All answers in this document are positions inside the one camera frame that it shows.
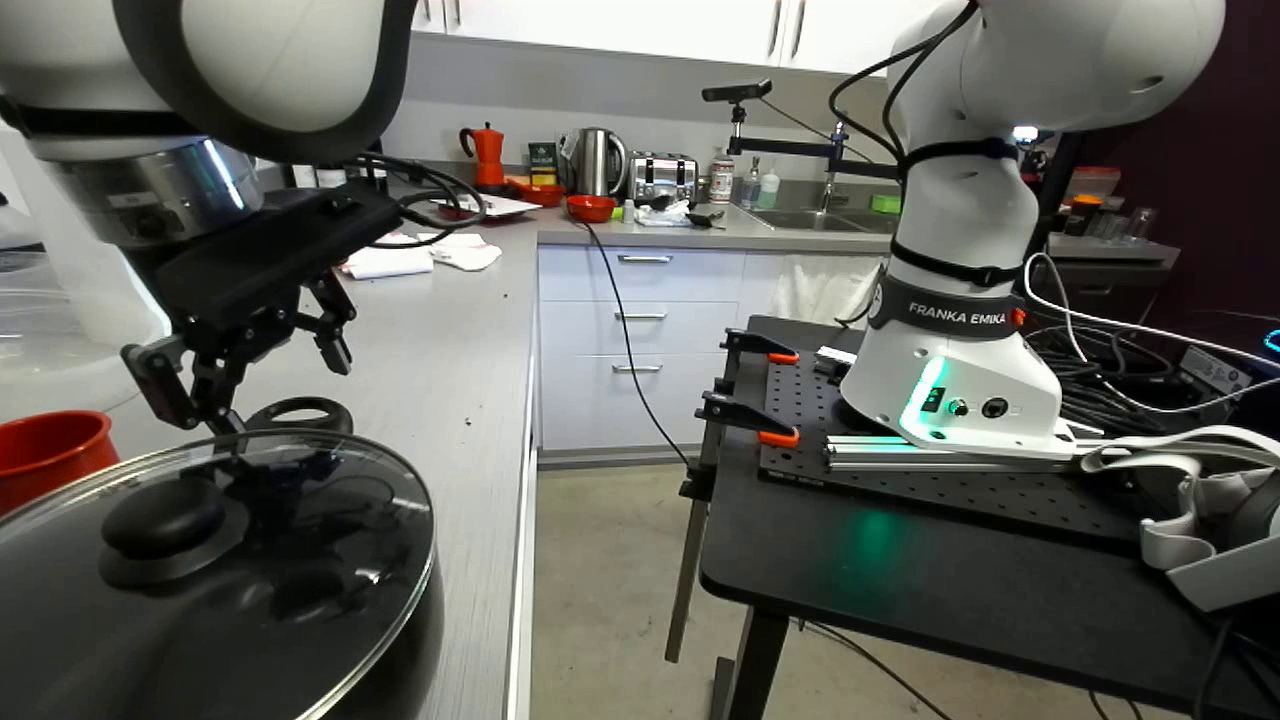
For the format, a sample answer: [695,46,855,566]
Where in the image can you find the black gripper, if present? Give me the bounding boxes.
[116,273,358,438]

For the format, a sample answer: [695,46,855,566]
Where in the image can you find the black pot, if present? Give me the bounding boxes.
[0,392,452,720]

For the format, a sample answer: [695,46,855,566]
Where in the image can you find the glass lid with black knob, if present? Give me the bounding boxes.
[0,427,441,720]

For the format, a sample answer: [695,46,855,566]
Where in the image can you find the red moka pot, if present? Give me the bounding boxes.
[454,121,510,193]

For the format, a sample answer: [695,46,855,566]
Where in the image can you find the large red bowl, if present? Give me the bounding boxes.
[0,409,118,516]

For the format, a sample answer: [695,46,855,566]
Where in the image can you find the crumpled white cloth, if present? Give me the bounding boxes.
[425,227,507,277]

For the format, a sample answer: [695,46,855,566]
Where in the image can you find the white plate red rim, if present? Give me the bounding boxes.
[472,188,542,227]

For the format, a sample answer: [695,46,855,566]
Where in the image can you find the green tin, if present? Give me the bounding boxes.
[523,138,559,193]

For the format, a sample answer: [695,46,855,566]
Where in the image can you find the small red bowl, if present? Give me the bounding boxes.
[559,193,618,227]

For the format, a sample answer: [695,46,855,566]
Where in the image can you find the steel kettle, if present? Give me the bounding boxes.
[566,123,634,204]

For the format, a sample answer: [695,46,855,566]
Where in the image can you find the white rag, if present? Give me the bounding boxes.
[628,197,695,232]

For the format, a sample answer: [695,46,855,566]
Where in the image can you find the silver toaster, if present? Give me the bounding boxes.
[622,147,702,206]

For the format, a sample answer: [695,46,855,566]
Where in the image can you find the black bar clamp orange pad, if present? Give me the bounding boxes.
[658,384,807,668]

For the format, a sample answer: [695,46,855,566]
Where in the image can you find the white drawer cabinet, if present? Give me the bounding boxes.
[531,239,887,468]

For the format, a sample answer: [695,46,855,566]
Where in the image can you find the soap bottle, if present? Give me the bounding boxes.
[702,143,752,206]

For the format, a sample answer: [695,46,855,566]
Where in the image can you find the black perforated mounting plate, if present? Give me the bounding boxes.
[754,346,1163,540]

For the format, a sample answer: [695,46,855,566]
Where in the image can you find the steel sink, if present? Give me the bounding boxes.
[752,174,912,236]

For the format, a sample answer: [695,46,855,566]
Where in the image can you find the silver faucet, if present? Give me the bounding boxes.
[816,111,855,204]

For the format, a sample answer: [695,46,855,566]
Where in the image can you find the black table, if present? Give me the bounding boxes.
[691,312,1280,720]

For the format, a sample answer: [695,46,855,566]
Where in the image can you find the grey plastic holder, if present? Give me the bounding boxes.
[1135,463,1280,615]

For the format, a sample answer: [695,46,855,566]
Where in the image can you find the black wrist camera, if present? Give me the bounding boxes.
[136,179,408,335]

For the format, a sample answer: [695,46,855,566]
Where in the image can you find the thin black hanging cable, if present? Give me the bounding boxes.
[575,210,701,473]

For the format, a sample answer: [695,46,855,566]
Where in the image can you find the white wall cabinets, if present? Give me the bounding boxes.
[402,0,976,79]

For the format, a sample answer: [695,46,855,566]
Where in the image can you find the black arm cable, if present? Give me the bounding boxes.
[821,0,978,150]

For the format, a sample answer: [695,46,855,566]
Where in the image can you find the aluminium rail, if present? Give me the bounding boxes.
[821,430,1085,473]

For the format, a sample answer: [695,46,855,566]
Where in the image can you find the grey cable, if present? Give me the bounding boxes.
[1018,248,1280,405]

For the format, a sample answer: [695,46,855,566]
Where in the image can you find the black cable bundle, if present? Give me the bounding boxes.
[1053,312,1280,445]

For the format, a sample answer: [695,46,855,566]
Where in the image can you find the white cable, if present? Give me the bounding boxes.
[1065,418,1280,489]

